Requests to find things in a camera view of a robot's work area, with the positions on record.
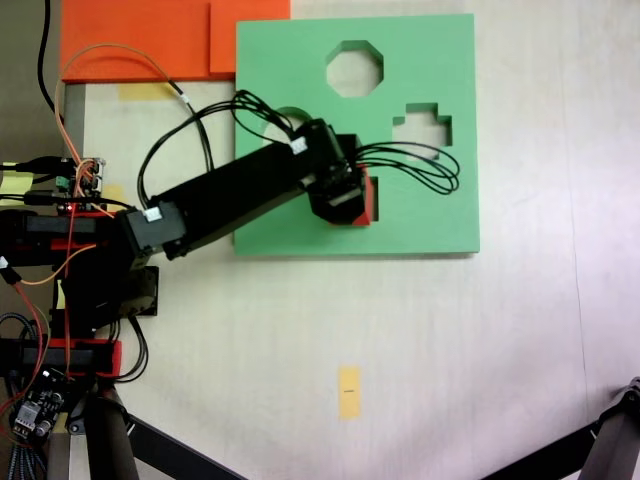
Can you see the black tripod leg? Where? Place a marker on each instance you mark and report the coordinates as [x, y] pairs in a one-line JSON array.
[[110, 440]]

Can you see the circuit board with connectors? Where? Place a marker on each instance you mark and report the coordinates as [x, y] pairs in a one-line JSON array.
[[87, 177]]

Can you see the orange block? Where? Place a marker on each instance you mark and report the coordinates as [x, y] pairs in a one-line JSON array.
[[140, 40]]

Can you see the green shape sorter board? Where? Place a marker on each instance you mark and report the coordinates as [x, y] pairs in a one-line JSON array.
[[300, 60]]

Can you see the small black converter board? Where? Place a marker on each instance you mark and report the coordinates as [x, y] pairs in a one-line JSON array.
[[37, 410]]

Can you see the yellow tape strip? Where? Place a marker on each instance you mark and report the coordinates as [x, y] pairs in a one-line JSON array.
[[142, 91], [350, 392]]

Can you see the thick tripod leg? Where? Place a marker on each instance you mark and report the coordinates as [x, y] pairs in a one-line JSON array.
[[617, 430]]

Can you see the red table clamp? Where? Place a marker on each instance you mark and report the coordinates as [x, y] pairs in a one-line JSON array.
[[50, 240], [107, 355]]

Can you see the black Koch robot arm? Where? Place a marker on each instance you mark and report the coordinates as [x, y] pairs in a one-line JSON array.
[[235, 190]]

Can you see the red square block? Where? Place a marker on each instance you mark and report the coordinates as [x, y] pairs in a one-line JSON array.
[[373, 197]]

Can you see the yellow sticky note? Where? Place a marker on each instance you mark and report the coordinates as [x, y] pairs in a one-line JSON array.
[[15, 181]]

